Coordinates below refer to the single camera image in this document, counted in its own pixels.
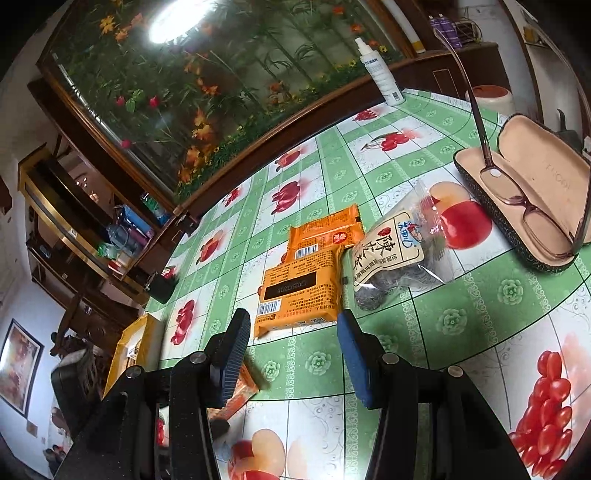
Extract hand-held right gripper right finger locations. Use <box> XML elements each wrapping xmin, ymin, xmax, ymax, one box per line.
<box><xmin>336</xmin><ymin>310</ymin><xmax>532</xmax><ymax>480</ymax></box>

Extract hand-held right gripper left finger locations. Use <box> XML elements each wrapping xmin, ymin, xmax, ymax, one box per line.
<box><xmin>53</xmin><ymin>308</ymin><xmax>251</xmax><ymax>480</ymax></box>

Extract orange snack bar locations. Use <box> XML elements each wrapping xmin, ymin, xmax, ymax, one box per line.
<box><xmin>207</xmin><ymin>360</ymin><xmax>263</xmax><ymax>437</ymax></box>

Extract yellow rimmed white tray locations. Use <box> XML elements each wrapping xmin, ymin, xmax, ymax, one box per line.
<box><xmin>104</xmin><ymin>314</ymin><xmax>166</xmax><ymax>398</ymax></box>

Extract large orange snack packet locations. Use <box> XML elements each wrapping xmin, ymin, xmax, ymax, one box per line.
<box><xmin>253</xmin><ymin>247</ymin><xmax>346</xmax><ymax>341</ymax></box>

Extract clear bag beige label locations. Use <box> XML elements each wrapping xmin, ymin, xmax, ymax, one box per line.
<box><xmin>350</xmin><ymin>179</ymin><xmax>455</xmax><ymax>311</ymax></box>

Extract small orange snack packet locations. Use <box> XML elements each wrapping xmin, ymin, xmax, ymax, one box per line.
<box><xmin>287</xmin><ymin>203</ymin><xmax>365</xmax><ymax>266</ymax></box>

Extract small black device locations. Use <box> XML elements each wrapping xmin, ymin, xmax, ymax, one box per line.
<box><xmin>177</xmin><ymin>210</ymin><xmax>200</xmax><ymax>236</ymax></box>

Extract blue bottle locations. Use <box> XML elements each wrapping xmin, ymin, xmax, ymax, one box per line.
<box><xmin>121</xmin><ymin>207</ymin><xmax>153</xmax><ymax>241</ymax></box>

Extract clear green label bottle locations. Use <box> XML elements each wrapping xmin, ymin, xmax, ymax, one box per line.
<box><xmin>140</xmin><ymin>193</ymin><xmax>171</xmax><ymax>221</ymax></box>

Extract wooden glass display cabinet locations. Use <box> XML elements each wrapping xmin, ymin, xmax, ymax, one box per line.
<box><xmin>18</xmin><ymin>143</ymin><xmax>158</xmax><ymax>305</ymax></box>

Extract framed flower mural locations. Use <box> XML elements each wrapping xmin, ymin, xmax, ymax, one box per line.
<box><xmin>37</xmin><ymin>0</ymin><xmax>416</xmax><ymax>204</ymax></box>

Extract patterned black eyeglasses case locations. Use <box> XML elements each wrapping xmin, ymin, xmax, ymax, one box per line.
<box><xmin>454</xmin><ymin>113</ymin><xmax>591</xmax><ymax>276</ymax></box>

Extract white spray bottle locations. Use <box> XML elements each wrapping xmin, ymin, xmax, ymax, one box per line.
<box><xmin>353</xmin><ymin>38</ymin><xmax>405</xmax><ymax>106</ymax></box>

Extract white stool red top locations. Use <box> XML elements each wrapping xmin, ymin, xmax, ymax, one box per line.
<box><xmin>465</xmin><ymin>84</ymin><xmax>516</xmax><ymax>117</ymax></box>

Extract wooden side cabinet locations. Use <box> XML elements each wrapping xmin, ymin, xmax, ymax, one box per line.
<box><xmin>406</xmin><ymin>41</ymin><xmax>513</xmax><ymax>116</ymax></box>

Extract white rolled poster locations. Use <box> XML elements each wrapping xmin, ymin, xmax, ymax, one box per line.
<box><xmin>383</xmin><ymin>0</ymin><xmax>424</xmax><ymax>55</ymax></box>

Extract purple spray can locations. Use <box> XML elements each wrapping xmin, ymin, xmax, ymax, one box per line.
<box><xmin>441</xmin><ymin>14</ymin><xmax>463</xmax><ymax>49</ymax></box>
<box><xmin>428</xmin><ymin>16</ymin><xmax>451</xmax><ymax>47</ymax></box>

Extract framed wall picture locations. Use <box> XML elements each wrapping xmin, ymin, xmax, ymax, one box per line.
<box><xmin>0</xmin><ymin>318</ymin><xmax>45</xmax><ymax>417</ymax></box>

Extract brown frame eyeglasses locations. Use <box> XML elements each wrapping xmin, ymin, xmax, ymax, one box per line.
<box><xmin>433</xmin><ymin>28</ymin><xmax>591</xmax><ymax>260</ymax></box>

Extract tangled cables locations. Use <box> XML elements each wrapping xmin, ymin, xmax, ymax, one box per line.
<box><xmin>455</xmin><ymin>18</ymin><xmax>483</xmax><ymax>44</ymax></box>

